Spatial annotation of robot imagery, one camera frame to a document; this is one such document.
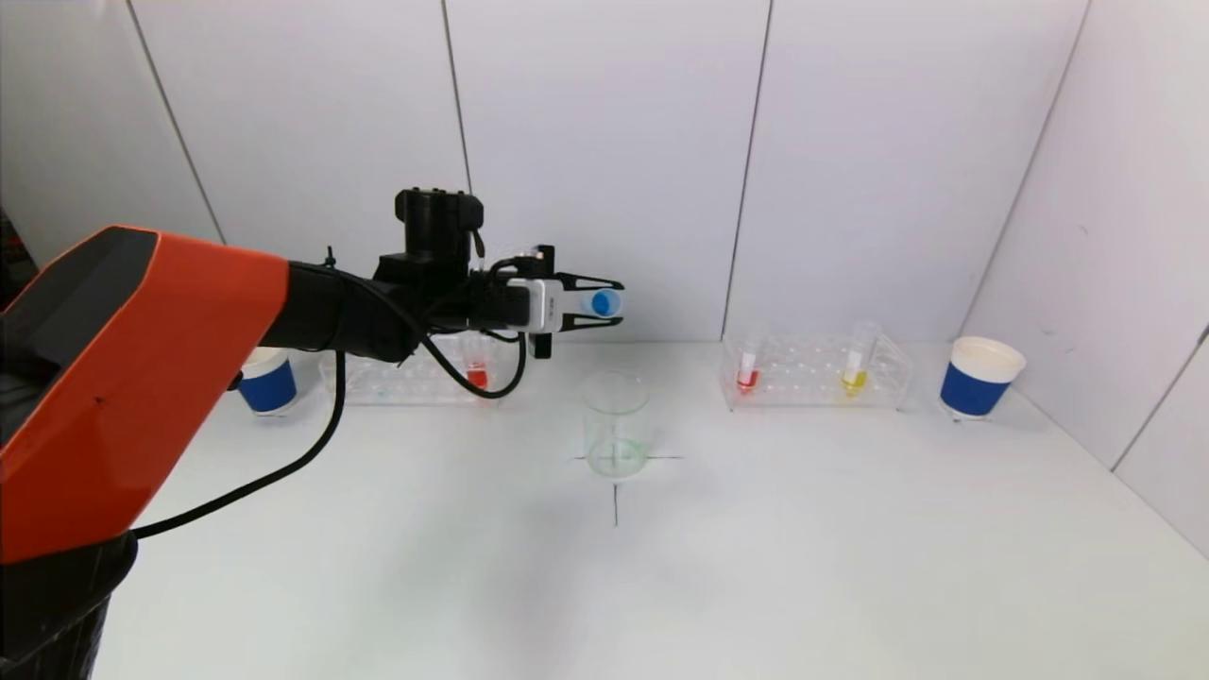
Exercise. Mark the orange and black left arm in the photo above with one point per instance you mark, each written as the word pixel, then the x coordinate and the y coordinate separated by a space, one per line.
pixel 142 378

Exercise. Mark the blue white paper cup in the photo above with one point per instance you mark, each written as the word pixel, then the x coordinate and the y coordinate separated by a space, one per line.
pixel 975 387
pixel 267 385

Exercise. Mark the clear acrylic test tube rack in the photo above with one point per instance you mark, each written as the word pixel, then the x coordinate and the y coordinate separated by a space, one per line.
pixel 812 373
pixel 406 382

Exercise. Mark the test tube with yellow pigment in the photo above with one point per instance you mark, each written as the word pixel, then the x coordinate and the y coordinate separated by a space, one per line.
pixel 855 378

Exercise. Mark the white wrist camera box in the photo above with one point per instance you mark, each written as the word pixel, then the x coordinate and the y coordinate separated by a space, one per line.
pixel 543 304

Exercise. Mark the test tube with blue pigment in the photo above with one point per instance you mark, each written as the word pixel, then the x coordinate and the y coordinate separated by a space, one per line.
pixel 604 303

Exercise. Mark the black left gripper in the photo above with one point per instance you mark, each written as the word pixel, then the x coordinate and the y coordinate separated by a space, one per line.
pixel 551 307

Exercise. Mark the test tube with red pigment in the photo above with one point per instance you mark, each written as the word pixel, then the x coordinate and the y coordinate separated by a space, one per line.
pixel 748 378
pixel 477 376

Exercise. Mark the clear glass beaker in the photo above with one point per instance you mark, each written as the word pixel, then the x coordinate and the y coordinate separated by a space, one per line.
pixel 616 444

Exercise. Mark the black office chair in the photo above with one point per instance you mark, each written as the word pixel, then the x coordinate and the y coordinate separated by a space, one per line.
pixel 14 250

